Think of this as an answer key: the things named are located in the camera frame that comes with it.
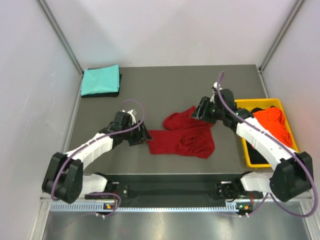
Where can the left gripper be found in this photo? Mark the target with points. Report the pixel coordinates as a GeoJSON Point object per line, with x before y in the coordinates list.
{"type": "Point", "coordinates": [141, 136]}

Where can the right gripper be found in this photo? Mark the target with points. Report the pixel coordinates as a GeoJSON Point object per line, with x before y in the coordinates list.
{"type": "Point", "coordinates": [200, 113]}

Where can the dark red t-shirt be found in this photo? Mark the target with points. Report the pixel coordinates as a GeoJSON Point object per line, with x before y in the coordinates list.
{"type": "Point", "coordinates": [183, 135]}

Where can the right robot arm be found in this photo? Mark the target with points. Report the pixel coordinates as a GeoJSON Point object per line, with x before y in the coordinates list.
{"type": "Point", "coordinates": [292, 171]}

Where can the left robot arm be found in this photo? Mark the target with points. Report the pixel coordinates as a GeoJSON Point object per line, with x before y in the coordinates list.
{"type": "Point", "coordinates": [65, 179]}

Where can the folded dark t-shirt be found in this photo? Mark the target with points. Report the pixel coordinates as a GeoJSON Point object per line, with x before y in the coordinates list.
{"type": "Point", "coordinates": [101, 81]}

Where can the yellow plastic bin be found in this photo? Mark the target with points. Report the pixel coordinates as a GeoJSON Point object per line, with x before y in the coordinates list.
{"type": "Point", "coordinates": [264, 103]}

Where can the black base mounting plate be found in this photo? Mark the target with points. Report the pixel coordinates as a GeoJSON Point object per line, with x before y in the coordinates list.
{"type": "Point", "coordinates": [177, 190]}

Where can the folded teal t-shirt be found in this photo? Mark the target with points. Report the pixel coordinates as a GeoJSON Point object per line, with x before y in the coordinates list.
{"type": "Point", "coordinates": [93, 73]}

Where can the orange t-shirt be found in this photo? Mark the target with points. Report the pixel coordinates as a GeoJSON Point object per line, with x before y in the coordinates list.
{"type": "Point", "coordinates": [273, 120]}

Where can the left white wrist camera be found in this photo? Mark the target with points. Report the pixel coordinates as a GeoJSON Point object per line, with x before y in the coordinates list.
{"type": "Point", "coordinates": [132, 113]}

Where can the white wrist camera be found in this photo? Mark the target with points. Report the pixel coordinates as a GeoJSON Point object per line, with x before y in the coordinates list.
{"type": "Point", "coordinates": [132, 113]}
{"type": "Point", "coordinates": [215, 89]}

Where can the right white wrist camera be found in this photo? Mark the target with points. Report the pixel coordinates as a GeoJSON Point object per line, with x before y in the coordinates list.
{"type": "Point", "coordinates": [215, 89]}

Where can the grey slotted cable duct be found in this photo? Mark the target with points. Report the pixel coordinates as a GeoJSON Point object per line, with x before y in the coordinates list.
{"type": "Point", "coordinates": [106, 207]}

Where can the aluminium frame rail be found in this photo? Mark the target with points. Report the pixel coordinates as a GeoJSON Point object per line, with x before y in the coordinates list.
{"type": "Point", "coordinates": [312, 222]}

